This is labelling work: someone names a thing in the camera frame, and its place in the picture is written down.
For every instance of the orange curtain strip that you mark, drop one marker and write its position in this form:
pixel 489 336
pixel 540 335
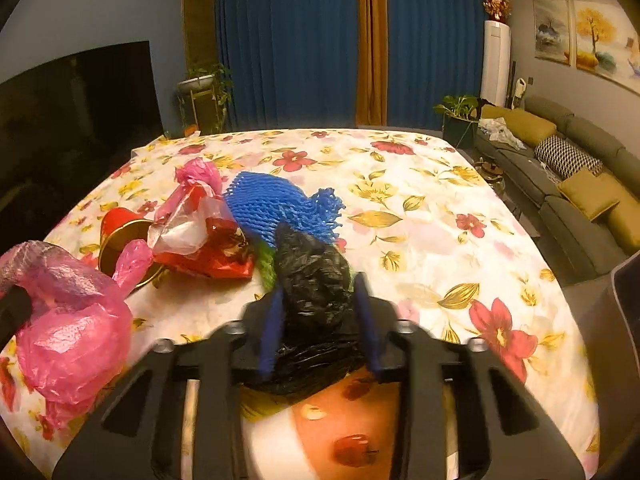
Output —
pixel 372 73

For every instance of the small pink plastic bag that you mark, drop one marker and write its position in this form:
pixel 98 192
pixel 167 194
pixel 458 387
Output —
pixel 200 171

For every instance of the grey trash bin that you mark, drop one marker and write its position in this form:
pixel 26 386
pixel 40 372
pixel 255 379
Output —
pixel 611 333

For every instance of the grey sectional sofa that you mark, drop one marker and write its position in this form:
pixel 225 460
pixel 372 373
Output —
pixel 587 249

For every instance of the clear red wrapper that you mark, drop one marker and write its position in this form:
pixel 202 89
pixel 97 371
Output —
pixel 194 232

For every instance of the red flower decoration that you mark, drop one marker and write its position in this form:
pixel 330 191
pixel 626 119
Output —
pixel 498 10

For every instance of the orange patterned paper cup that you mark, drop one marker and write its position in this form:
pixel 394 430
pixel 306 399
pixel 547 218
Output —
pixel 345 431

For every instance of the yellow cushion far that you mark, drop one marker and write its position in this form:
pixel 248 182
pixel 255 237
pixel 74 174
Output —
pixel 529 128

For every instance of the blue foam net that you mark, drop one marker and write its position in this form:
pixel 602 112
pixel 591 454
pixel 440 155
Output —
pixel 260 202

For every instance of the small landscape painting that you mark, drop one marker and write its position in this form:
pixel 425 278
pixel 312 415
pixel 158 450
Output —
pixel 552 30

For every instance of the patterned cushion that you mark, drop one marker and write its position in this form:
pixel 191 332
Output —
pixel 565 158

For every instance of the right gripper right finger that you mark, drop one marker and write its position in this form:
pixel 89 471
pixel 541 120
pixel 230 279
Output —
pixel 502 431

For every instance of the small black plastic bag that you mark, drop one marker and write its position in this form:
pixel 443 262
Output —
pixel 319 344

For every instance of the floral tablecloth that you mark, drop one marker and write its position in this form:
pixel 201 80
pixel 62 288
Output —
pixel 428 231

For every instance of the tree and ship painting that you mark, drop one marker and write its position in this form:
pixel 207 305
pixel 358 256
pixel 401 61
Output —
pixel 607 45

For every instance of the red gold-lined cup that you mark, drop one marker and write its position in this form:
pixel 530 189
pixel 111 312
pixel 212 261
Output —
pixel 119 227

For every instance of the white cloth on sofa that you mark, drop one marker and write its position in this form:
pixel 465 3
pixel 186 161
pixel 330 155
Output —
pixel 498 131

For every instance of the blue curtain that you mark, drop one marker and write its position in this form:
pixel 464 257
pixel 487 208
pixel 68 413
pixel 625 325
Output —
pixel 294 62

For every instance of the black television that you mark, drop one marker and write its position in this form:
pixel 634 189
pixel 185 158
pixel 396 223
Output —
pixel 67 125

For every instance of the yellow cushion back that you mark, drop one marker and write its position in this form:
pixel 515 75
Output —
pixel 624 218

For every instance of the white standing air conditioner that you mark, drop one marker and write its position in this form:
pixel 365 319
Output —
pixel 496 62

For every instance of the yellow cushion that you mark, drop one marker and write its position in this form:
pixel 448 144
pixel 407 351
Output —
pixel 588 194
pixel 624 218
pixel 529 128

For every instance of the plant on stand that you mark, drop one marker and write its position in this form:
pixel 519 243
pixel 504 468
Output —
pixel 204 97

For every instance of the potted plant by sofa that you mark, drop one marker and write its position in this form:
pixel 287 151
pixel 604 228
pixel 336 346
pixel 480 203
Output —
pixel 459 120

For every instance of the wooden door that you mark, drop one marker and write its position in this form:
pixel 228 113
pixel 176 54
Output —
pixel 199 31

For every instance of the yellow cushion front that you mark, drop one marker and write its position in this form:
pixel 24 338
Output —
pixel 588 194

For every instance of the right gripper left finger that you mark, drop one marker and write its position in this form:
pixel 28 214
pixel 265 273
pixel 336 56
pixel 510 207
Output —
pixel 136 431

